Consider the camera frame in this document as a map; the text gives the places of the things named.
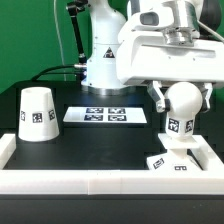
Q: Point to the white U-shaped fence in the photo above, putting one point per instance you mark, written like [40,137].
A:
[209,180]

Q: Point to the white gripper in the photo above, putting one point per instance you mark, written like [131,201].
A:
[144,56]

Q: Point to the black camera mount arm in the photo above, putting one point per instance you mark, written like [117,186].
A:
[74,8]

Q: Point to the white lamp hood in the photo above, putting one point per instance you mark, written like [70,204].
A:
[37,120]

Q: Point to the white marker plate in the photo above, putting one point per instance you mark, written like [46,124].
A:
[115,115]

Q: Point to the white lamp base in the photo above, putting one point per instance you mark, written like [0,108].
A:
[175,158]

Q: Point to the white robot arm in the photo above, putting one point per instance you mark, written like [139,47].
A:
[107,24]

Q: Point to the white lamp bulb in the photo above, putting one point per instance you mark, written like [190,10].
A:
[185,102]

